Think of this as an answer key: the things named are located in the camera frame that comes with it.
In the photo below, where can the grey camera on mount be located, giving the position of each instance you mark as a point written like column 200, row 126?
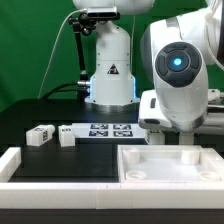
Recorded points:
column 109, row 12

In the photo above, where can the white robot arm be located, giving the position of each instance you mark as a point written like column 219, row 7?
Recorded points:
column 174, row 52

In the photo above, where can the white marker base plate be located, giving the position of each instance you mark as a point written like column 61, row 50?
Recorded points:
column 107, row 130

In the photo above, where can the white U-shaped obstacle wall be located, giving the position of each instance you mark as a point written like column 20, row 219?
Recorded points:
column 127, row 195

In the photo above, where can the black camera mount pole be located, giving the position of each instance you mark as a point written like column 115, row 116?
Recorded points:
column 80, row 50

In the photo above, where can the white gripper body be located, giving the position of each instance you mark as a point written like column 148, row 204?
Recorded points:
column 184, row 114

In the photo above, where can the white square table top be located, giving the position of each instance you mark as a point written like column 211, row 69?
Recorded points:
column 169, row 164

